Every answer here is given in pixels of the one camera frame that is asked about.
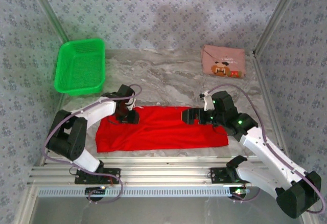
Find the aluminium frame post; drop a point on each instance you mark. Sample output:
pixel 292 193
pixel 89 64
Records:
pixel 278 11
pixel 48 9

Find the floral patterned backdrop cloth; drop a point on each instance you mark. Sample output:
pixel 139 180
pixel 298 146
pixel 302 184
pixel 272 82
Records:
pixel 163 4

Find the green plastic basket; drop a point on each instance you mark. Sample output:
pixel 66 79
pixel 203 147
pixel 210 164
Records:
pixel 79 68

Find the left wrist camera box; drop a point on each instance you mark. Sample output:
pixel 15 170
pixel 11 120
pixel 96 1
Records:
pixel 132 103

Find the red t-shirt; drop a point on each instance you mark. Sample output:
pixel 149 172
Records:
pixel 158 137

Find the folded pink printed t-shirt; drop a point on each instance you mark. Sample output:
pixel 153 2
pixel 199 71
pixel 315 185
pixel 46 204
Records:
pixel 224 55

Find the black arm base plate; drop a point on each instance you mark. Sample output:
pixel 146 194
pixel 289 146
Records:
pixel 112 175
pixel 218 175

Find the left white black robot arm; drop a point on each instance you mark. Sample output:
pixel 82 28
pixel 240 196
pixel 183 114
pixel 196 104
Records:
pixel 99 109

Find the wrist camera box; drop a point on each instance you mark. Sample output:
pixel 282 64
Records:
pixel 132 103
pixel 206 100

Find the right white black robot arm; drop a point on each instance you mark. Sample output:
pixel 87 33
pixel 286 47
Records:
pixel 260 147

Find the small circuit board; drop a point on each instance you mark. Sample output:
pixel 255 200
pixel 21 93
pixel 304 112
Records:
pixel 238 191
pixel 95 190

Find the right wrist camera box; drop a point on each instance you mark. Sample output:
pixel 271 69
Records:
pixel 206 100

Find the aluminium rail frame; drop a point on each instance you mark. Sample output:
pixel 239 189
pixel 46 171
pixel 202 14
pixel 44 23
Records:
pixel 163 167

